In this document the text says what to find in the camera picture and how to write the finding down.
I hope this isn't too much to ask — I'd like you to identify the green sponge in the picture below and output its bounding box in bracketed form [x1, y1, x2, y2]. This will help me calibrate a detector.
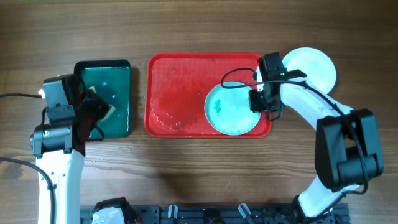
[89, 86, 116, 122]

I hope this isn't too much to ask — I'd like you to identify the light blue plate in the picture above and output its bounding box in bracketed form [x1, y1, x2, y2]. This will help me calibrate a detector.
[204, 82, 261, 136]

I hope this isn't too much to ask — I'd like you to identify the white plate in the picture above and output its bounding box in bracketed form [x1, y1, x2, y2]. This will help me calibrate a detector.
[282, 47, 337, 93]

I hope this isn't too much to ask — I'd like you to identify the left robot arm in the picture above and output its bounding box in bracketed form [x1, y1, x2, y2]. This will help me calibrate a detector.
[30, 74, 111, 223]

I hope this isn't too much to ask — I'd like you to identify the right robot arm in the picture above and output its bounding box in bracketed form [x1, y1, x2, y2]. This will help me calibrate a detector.
[249, 68, 384, 223]

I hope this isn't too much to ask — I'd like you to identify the black tray with green water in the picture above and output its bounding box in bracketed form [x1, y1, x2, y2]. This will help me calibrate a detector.
[74, 59, 131, 139]

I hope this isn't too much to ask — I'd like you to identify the red plastic tray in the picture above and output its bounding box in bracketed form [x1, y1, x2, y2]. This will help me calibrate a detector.
[144, 52, 260, 138]

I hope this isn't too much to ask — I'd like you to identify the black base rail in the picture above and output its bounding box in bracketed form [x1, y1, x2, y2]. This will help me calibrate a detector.
[79, 197, 351, 224]

